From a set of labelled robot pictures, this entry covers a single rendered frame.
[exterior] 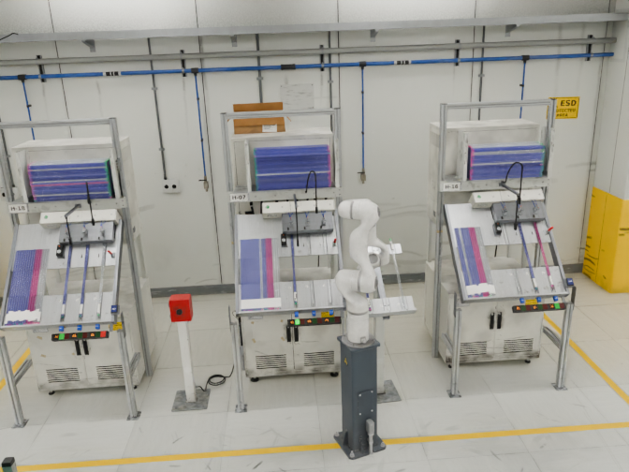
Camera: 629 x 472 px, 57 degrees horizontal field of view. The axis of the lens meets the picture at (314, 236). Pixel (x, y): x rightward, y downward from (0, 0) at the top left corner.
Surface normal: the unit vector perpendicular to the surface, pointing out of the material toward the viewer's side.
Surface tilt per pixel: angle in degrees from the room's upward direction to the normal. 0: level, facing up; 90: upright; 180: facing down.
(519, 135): 90
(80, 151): 90
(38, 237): 47
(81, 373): 90
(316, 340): 90
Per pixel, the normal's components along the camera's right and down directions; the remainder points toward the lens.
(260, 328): 0.07, 0.32
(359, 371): 0.40, 0.28
